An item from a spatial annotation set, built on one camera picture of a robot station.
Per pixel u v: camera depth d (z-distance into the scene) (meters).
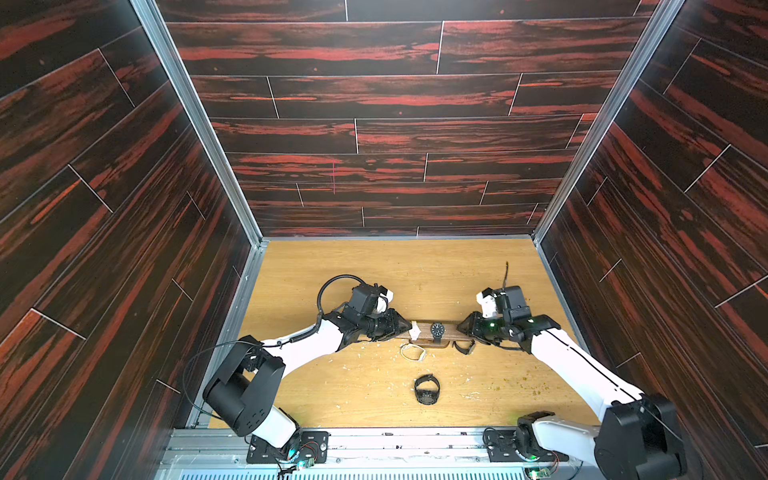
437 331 0.85
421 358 0.86
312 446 0.73
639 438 0.40
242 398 0.44
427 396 0.78
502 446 0.73
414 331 0.85
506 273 1.08
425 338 0.86
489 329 0.72
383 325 0.74
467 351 0.88
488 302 0.78
